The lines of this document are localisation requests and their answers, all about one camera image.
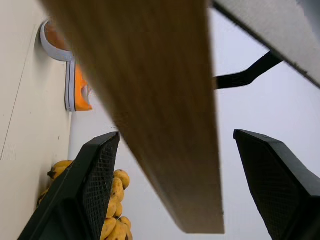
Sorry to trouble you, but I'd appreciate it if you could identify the bunch of yellow bananas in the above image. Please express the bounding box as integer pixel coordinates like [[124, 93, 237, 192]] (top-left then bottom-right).
[[36, 159, 134, 240]]

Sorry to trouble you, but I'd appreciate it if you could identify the orange sneaker white sole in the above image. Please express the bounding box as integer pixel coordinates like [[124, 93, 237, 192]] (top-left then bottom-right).
[[39, 19, 76, 62], [64, 59, 94, 113]]

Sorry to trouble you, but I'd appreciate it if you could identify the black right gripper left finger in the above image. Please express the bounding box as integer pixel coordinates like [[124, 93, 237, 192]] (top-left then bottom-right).
[[17, 131, 121, 240]]

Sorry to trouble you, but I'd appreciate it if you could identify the wooden plank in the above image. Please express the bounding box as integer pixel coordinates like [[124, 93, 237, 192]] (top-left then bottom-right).
[[39, 0, 226, 235]]

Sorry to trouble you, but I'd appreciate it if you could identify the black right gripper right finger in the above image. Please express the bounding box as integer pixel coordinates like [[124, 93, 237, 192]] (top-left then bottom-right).
[[233, 129, 320, 240]]

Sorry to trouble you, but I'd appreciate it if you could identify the black frame stand leg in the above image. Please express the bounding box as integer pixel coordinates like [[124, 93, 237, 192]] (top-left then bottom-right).
[[212, 49, 285, 90]]

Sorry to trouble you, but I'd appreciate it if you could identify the grey textured board black edge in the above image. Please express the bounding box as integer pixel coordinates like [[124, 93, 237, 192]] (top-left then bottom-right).
[[212, 0, 320, 90]]

